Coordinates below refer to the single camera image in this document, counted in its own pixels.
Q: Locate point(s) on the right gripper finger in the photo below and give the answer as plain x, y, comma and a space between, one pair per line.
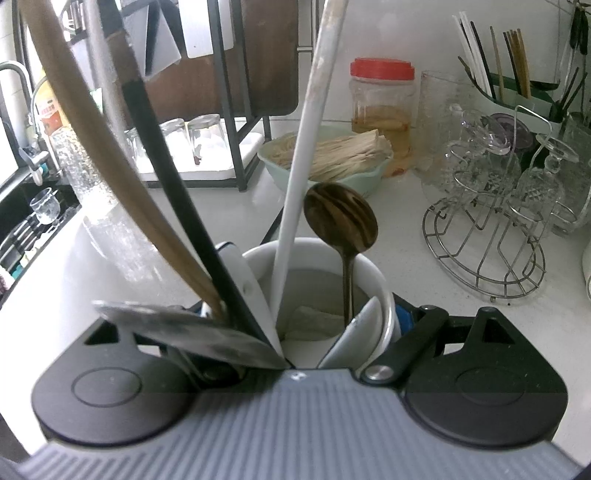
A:
420, 328

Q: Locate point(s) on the white ceramic soup spoon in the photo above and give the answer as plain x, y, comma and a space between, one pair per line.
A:
359, 340

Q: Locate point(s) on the white ceramic mug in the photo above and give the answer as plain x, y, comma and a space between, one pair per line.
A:
311, 317

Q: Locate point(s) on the copper long-handled spoon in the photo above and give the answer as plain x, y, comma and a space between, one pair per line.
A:
344, 220

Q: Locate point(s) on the white black chopstick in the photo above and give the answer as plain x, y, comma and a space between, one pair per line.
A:
144, 119

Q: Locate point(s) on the large steel spoon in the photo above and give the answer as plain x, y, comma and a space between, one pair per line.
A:
191, 333

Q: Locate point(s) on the white long-handled ladle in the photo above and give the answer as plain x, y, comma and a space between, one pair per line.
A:
322, 65

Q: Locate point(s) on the brown wooden chopstick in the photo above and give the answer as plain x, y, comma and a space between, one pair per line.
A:
97, 139

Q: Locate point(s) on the black kitchen sink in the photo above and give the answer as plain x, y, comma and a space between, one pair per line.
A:
23, 236

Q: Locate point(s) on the green basket of sticks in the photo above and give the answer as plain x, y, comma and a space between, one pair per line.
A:
357, 161

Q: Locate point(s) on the clear glass pitcher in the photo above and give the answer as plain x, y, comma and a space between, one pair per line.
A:
570, 162

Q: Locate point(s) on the red-lid plastic jar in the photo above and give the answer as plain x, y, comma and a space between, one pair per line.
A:
383, 92

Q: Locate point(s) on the green white utensil caddy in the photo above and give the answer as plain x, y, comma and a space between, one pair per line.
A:
499, 65

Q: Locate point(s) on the upturned glass right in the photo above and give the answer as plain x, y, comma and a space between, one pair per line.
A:
207, 138

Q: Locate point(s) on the upturned glass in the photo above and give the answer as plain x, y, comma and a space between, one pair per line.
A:
175, 136
207, 138

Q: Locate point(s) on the white drip tray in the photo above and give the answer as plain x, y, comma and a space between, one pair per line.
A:
221, 169

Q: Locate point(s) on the upturned glass middle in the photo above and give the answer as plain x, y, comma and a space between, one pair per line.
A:
175, 136

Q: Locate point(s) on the tall textured glass mug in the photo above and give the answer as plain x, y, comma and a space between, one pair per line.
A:
91, 190

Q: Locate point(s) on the wine glass in sink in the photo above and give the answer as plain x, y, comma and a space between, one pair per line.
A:
45, 206

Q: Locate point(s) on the tall steel faucet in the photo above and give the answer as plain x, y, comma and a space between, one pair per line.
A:
30, 151

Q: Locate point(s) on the yellow detergent jug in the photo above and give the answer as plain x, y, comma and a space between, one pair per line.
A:
45, 108

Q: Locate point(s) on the black dish rack shelf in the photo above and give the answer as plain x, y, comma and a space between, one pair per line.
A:
159, 34

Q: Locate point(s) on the wire glass holder rack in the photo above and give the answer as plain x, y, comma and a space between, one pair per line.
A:
499, 195

